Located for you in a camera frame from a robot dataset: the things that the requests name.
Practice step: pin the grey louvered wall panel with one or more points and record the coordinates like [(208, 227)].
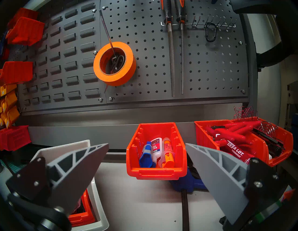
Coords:
[(58, 46)]

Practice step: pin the red threadlocker package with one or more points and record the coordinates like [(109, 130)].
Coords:
[(235, 150)]

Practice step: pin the white super glue bottle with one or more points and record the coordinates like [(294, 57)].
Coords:
[(156, 145)]

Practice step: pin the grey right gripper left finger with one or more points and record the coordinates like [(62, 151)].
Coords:
[(74, 174)]

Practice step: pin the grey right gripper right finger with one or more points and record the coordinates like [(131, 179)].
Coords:
[(221, 177)]

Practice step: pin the empty orange wall bin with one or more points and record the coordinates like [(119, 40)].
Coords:
[(25, 32)]

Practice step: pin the yellow bin labelled M4-0.7 HEX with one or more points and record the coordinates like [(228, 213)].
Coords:
[(11, 116)]

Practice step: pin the orange masking tape roll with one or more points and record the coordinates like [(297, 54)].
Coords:
[(121, 76)]

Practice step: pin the grey pegboard with hand tools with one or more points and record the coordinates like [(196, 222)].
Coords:
[(151, 35)]

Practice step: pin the large grey storage bin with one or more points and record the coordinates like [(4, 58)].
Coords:
[(60, 151)]

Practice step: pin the blue capped glue bottle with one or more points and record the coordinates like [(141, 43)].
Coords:
[(146, 158)]

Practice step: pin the red bin with card pack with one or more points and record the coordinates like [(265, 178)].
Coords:
[(14, 138)]

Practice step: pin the black hand tool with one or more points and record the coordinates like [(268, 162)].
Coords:
[(267, 139)]

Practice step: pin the orange bin with red pliers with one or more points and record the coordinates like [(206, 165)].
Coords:
[(202, 135)]

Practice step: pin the black carabiner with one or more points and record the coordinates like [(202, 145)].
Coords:
[(210, 41)]

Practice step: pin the blue bar clamp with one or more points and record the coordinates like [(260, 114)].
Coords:
[(186, 181)]

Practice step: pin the orange bin with glue bottles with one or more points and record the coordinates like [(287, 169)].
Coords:
[(156, 173)]

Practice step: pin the yellow bin labelled M3-4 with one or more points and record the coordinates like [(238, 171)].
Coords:
[(8, 89)]

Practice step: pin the orange wall bin with contents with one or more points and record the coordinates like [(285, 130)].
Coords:
[(16, 73)]

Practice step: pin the orange glue tube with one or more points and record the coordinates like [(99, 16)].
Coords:
[(167, 160)]

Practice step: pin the yellow bin labelled M3-6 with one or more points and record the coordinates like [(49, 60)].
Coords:
[(10, 102)]

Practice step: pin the green cutting mat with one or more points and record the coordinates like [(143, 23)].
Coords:
[(16, 166)]

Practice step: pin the metal hook rack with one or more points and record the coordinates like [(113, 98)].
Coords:
[(193, 24)]

